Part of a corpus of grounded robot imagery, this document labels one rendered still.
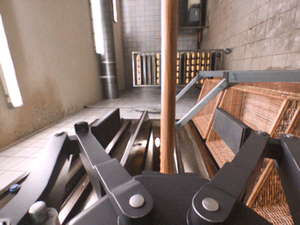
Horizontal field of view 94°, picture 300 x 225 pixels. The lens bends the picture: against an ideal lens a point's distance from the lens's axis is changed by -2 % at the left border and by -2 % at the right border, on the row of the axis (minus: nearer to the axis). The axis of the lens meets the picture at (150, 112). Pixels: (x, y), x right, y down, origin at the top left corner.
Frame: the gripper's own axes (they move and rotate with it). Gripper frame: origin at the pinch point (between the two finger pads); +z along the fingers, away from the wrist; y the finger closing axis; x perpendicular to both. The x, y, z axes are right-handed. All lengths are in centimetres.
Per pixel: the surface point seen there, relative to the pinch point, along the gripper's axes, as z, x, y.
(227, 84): 43, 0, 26
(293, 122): 33, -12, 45
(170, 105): 9.9, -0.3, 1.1
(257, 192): 32, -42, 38
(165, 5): 11.1, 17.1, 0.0
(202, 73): 90, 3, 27
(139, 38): 505, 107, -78
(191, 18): 435, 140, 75
